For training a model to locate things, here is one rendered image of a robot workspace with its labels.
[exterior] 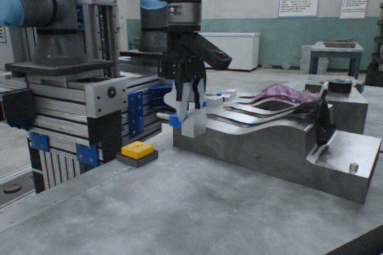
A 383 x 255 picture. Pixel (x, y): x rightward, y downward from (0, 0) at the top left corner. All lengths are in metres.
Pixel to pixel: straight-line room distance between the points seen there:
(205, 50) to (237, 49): 7.00
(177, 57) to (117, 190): 0.32
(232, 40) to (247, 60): 0.63
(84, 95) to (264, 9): 7.65
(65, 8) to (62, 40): 0.09
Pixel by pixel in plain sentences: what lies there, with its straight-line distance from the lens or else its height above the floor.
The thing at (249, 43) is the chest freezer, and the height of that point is 0.70.
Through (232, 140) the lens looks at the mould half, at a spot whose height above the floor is 0.86.
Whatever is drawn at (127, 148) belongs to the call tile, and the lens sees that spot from 0.80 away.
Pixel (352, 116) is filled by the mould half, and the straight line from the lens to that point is 1.11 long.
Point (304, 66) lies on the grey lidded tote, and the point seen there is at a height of 0.20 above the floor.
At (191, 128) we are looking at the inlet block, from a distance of 0.67.
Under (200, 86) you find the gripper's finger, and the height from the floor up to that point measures 1.01.
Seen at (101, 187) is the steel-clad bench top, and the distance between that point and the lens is 0.72.
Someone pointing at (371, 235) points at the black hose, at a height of 0.87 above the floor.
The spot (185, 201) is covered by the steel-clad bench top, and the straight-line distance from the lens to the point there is 0.64.
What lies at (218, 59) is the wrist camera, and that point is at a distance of 0.60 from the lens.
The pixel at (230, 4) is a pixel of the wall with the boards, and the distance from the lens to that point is 8.57.
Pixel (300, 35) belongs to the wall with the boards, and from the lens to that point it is 8.18.
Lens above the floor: 1.15
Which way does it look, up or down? 16 degrees down
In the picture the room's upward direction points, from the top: straight up
